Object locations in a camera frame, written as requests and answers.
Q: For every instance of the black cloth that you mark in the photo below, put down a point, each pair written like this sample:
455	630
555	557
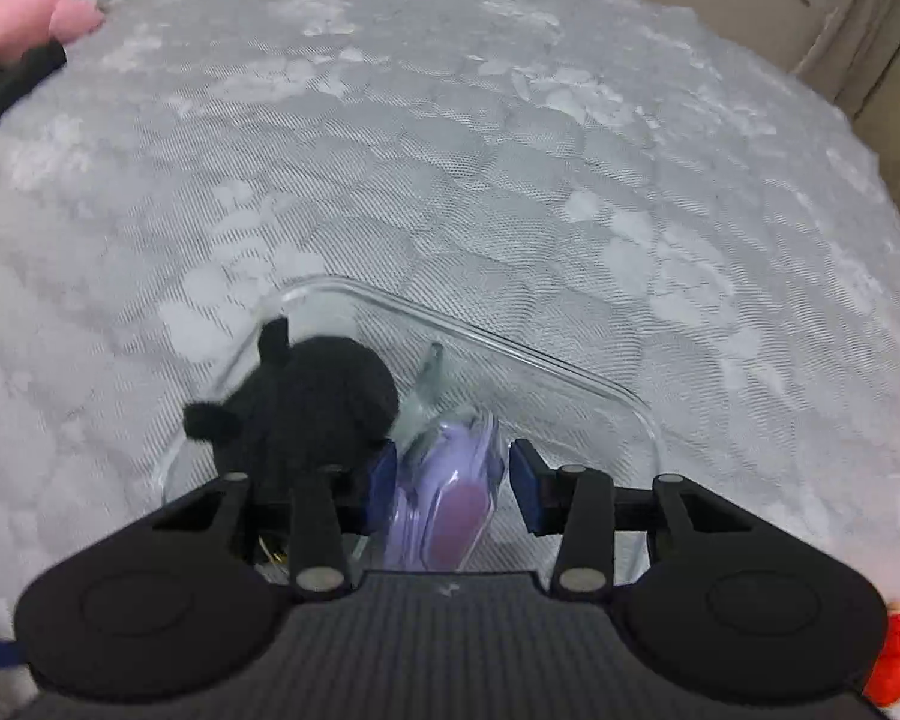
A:
7	86

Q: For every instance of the clear plastic container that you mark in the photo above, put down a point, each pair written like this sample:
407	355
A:
570	405

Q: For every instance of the black plush cat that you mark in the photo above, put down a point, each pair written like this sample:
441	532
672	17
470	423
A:
315	397

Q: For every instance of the red toy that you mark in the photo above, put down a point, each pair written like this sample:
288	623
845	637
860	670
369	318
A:
896	660

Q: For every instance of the purple plastic case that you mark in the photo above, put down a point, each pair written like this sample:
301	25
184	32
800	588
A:
450	514

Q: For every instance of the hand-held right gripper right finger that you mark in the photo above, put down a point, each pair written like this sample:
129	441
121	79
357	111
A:
523	487

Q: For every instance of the grey quilted mattress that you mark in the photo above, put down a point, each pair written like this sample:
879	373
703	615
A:
450	165

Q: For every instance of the pink plush toy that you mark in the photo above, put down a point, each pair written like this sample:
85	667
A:
15	11

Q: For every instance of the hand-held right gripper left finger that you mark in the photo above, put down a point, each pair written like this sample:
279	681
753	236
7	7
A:
382	487

